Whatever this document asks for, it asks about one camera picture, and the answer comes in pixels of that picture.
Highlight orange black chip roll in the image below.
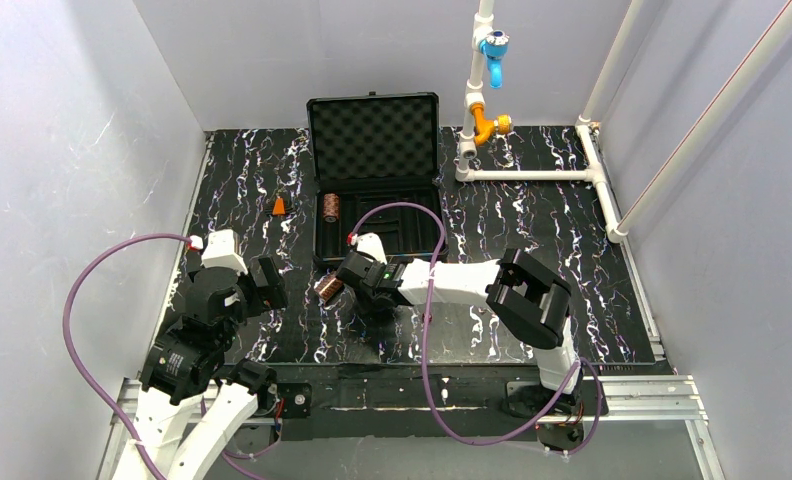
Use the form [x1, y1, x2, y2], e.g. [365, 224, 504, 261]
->
[322, 193, 340, 223]

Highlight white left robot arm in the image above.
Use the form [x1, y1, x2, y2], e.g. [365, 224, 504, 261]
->
[113, 229, 288, 479]

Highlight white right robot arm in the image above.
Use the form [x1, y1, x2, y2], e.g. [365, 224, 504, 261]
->
[336, 249, 581, 395]

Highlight black poker set case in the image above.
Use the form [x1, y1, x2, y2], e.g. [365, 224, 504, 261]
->
[306, 92, 444, 268]

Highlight orange black chip stack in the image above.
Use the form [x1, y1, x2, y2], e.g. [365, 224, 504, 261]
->
[314, 274, 344, 304]

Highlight orange black small clip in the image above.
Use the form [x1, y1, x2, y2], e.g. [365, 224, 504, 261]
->
[265, 196, 296, 217]

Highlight orange brass valve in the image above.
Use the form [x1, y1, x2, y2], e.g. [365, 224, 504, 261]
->
[469, 102, 513, 146]

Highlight white pvc pipe frame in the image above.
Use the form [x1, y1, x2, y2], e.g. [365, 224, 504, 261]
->
[454, 0, 792, 244]

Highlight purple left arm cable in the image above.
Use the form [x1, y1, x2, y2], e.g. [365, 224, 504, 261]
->
[62, 233, 265, 480]

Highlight blue valve handle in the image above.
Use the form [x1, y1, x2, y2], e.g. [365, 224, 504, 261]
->
[479, 30, 509, 89]

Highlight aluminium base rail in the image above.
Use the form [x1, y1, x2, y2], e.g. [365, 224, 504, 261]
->
[97, 374, 725, 480]

